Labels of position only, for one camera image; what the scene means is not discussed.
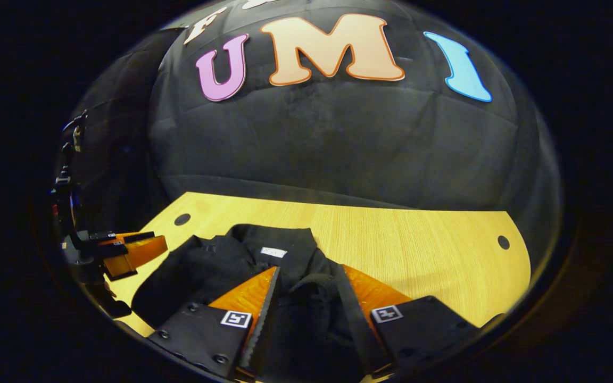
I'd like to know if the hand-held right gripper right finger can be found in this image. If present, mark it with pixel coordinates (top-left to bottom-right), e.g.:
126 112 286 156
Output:
332 263 482 379

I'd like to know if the black backdrop cloth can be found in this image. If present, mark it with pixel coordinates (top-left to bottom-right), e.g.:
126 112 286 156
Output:
54 0 562 277

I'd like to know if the black buttoned jacket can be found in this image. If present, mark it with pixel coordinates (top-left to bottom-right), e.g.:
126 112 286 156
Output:
131 223 392 383

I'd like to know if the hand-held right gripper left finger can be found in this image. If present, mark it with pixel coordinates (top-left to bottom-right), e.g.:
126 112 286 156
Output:
146 265 281 381

